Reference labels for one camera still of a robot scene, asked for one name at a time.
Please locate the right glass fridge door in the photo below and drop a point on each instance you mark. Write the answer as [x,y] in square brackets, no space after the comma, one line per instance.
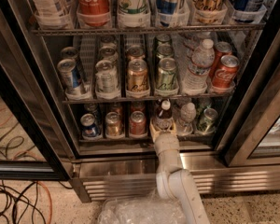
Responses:
[254,137]

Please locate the red coca-cola can rear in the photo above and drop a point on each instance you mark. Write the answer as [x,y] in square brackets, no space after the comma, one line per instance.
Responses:
[221,48]

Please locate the gold black can top shelf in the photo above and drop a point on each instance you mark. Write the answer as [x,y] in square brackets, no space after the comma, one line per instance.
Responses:
[208,10]

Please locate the clear water bottle middle shelf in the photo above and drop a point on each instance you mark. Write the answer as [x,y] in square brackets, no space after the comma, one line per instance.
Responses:
[198,68]

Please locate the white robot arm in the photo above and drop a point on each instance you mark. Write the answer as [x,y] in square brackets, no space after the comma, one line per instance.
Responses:
[173,180]

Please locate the white green bottle top shelf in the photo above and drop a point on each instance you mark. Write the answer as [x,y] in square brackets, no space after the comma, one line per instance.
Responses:
[132,0]

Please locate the white silver can middle shelf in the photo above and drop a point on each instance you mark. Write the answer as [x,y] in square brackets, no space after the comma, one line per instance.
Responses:
[107,80]

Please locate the crumpled clear plastic bag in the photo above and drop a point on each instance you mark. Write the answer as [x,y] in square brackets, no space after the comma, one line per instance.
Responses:
[150,209]

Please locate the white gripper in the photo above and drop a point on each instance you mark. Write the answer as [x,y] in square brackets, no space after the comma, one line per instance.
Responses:
[165,138]

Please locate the brown tea plastic bottle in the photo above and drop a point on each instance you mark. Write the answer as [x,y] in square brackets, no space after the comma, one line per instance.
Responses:
[163,120]

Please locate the clear water bottle shelf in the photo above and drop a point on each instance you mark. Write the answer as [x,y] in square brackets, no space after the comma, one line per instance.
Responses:
[198,68]
[185,115]

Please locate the white labelled bottle top shelf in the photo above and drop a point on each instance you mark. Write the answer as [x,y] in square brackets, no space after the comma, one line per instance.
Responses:
[53,14]

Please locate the gold can middle shelf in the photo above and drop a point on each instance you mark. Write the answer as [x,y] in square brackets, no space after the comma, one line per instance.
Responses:
[137,75]

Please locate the green can middle shelf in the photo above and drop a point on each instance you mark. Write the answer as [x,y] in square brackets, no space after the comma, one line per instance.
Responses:
[166,74]

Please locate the red coca-cola bottle top shelf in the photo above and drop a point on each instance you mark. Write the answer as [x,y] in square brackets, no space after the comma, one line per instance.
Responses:
[94,12]

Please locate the left glass fridge door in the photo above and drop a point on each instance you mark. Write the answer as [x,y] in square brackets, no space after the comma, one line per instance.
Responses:
[26,137]

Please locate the blue silver can middle shelf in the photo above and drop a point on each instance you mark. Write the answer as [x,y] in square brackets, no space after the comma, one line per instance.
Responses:
[71,77]

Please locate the blue pepsi can bottom shelf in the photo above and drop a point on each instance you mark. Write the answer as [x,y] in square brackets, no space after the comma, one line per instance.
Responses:
[90,128]

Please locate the green can bottom shelf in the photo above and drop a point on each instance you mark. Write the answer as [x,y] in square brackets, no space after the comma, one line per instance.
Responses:
[207,120]

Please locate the green can shelf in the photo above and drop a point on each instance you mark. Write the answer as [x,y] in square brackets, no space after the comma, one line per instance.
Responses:
[166,74]
[207,120]

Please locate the gold can bottom shelf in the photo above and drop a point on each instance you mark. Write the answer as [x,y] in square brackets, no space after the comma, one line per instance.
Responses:
[113,125]

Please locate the red coca-cola can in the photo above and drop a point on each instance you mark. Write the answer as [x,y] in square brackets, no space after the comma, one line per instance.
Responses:
[225,72]
[221,48]

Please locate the stainless steel fridge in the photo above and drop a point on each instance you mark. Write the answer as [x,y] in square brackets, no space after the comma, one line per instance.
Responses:
[111,167]

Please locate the red can bottom shelf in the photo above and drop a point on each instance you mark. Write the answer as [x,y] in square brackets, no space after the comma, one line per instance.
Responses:
[137,124]

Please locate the red coca-cola can front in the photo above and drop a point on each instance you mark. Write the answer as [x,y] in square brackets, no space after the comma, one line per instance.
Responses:
[225,72]

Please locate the glass fridge door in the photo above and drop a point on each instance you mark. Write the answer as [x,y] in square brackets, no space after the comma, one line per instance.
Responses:
[254,137]
[26,137]

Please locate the clear water bottle bottom shelf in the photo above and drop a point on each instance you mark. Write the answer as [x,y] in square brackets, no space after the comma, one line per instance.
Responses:
[185,115]

